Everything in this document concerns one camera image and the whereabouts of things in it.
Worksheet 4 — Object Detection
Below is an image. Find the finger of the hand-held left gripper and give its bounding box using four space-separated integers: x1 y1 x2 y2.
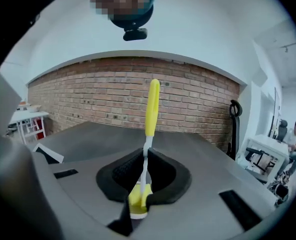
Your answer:
32 142 65 165

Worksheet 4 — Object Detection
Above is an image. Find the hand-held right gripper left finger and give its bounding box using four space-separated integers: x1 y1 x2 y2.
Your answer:
32 147 148 237

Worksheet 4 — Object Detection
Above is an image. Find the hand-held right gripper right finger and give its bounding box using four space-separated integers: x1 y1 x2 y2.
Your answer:
132 147 276 240

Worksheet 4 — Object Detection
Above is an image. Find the red box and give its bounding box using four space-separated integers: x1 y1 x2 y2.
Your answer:
36 116 47 140

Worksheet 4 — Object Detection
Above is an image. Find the white side table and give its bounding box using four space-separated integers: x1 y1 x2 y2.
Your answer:
9 103 50 145

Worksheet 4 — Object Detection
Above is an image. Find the tall black office chair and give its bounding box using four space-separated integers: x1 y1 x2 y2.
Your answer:
225 98 270 185

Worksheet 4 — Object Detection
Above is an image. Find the white desk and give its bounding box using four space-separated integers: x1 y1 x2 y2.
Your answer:
242 135 290 180

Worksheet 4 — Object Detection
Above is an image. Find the person's black clothing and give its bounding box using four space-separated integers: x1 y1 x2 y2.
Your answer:
0 0 63 67

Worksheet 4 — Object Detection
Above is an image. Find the black bag with cables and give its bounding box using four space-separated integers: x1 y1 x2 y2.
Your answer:
267 173 291 205

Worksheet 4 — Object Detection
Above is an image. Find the black head-mounted camera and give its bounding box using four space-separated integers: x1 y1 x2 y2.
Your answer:
122 27 148 42

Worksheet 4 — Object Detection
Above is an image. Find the teal head strap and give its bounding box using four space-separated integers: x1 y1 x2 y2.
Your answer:
110 0 157 31

